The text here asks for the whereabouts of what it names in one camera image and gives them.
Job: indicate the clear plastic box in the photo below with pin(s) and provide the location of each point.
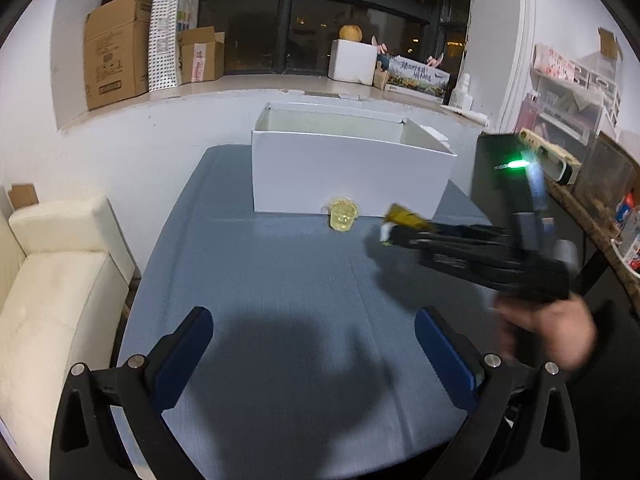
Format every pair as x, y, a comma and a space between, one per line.
607, 175

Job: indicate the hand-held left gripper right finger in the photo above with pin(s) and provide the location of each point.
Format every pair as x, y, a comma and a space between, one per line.
445, 357

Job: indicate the yellow jelly cup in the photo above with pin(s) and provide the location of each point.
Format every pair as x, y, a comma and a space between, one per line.
342, 217

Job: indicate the large cardboard box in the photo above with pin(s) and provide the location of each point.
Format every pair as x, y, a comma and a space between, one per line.
117, 50

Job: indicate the colourful carton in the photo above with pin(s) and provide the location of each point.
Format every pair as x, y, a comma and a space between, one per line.
630, 230

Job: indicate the small yellow snack packet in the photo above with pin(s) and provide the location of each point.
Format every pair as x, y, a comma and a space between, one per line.
406, 216

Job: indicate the long printed box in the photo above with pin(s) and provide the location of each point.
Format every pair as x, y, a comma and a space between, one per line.
417, 77

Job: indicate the white printed paper bag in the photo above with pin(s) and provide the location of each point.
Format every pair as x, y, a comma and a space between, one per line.
188, 12

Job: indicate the small cardboard flap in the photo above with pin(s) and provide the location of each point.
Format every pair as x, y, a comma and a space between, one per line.
22, 196

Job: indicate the cream handheld device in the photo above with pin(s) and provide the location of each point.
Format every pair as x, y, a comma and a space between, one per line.
550, 152

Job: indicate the pink toy figure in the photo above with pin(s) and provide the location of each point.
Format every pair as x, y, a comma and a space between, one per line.
435, 61
382, 49

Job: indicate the white tube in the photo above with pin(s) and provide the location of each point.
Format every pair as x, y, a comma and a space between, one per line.
465, 113

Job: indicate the dotted white paper bag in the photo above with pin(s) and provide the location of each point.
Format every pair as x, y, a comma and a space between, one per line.
165, 45

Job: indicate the black panel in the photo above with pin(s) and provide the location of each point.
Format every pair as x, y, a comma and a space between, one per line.
492, 180

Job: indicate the white foam box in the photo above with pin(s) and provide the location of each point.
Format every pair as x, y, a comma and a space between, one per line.
352, 62

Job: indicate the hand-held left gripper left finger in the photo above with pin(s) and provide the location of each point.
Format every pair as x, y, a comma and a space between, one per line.
182, 357

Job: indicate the person's right hand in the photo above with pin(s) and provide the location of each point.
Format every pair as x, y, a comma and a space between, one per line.
550, 332

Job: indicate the small brown box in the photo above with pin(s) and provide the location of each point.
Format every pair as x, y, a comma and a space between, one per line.
380, 80

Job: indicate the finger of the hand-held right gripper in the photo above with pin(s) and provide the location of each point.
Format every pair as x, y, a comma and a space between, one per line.
450, 234
450, 257

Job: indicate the white bottle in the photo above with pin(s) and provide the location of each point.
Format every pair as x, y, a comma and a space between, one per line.
462, 92

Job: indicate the cream leather sofa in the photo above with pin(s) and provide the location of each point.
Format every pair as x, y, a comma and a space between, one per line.
55, 285

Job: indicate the yellow pomelo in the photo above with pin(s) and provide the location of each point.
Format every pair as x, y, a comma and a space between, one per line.
350, 32

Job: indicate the small open cardboard box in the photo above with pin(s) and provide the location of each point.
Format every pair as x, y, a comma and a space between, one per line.
200, 57

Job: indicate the wall shelf organizer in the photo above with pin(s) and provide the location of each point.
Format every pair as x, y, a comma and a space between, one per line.
565, 110

